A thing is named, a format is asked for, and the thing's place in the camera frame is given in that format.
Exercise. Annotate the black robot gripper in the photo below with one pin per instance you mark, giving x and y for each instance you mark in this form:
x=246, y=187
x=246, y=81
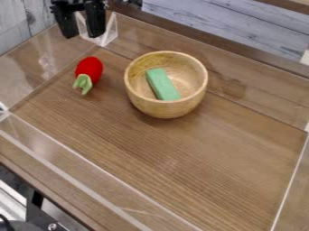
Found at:
x=64, y=9

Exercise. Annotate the red plush tomato toy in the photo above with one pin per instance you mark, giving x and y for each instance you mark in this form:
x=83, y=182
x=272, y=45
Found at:
x=89, y=73

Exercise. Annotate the green rectangular block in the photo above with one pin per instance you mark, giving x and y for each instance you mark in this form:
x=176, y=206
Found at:
x=162, y=85

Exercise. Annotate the wooden bowl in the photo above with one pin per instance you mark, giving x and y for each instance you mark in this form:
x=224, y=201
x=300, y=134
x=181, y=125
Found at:
x=188, y=74

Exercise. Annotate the clear acrylic table barrier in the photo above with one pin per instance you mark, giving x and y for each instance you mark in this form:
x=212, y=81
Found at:
x=208, y=172

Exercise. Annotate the black metal bracket with bolt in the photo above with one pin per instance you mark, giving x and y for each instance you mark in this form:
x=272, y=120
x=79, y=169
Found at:
x=38, y=217

